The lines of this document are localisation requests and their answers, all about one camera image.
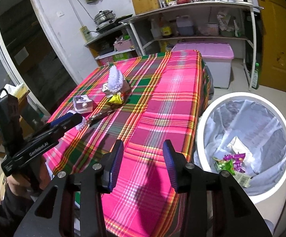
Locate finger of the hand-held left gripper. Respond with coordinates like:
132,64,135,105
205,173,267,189
46,112,83,132
32,125,67,143

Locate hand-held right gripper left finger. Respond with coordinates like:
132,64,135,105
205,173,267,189
13,139,125,237

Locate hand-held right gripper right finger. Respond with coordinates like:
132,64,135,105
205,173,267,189
163,139,273,237

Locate white foam fruit net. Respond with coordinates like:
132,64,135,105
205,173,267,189
107,65,124,92
65,110,88,131

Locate small brown carton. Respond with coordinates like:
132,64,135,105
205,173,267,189
73,95,94,113

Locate dark brown wrapper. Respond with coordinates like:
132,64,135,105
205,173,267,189
87,110,116,127

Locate yellow snack wrapper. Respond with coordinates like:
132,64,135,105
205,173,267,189
108,91,125,104

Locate green snack wrapper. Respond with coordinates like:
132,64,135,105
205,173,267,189
212,157,235,176

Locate purple snack wrapper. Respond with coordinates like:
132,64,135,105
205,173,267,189
223,152,247,173

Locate green white packet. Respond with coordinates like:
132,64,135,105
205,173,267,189
234,171,252,188

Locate person's left hand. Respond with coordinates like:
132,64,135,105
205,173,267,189
7,160,52,196

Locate pink green plaid tablecloth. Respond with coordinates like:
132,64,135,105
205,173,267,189
43,50,214,237

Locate green packet box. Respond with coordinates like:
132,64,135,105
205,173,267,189
113,53,131,61

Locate yellowed power strip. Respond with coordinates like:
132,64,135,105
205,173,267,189
80,26,92,42

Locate low wooden shelf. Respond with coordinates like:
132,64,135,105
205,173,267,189
84,23,140,66

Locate pink basket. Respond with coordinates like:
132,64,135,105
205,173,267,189
113,37,135,52

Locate black induction cooker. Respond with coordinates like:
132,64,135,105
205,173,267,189
95,17,130,34

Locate steel steamer pot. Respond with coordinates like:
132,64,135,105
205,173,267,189
94,9,115,25

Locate clear plastic bottle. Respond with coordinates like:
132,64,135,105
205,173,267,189
150,18,161,39

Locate pink lid storage box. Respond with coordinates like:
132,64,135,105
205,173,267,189
170,42,233,89

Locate green plastic bottle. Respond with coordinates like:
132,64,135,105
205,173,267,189
251,62,260,90

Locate oil bottle yellow label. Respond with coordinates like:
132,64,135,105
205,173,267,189
159,15,172,39

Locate dark brown jar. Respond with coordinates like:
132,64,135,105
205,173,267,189
170,20,179,37

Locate plastic jug dark liquid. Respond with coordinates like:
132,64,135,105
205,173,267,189
176,15,195,36

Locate lidded plastic tub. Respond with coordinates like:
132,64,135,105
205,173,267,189
206,23,219,36

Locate crumpled plastic bags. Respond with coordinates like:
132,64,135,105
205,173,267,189
216,8,235,37

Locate white metal rack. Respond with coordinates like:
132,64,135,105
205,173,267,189
118,1,263,90

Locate wooden door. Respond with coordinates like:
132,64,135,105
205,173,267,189
253,0,286,92

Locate white wall cable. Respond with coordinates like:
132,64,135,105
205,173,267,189
64,0,94,27

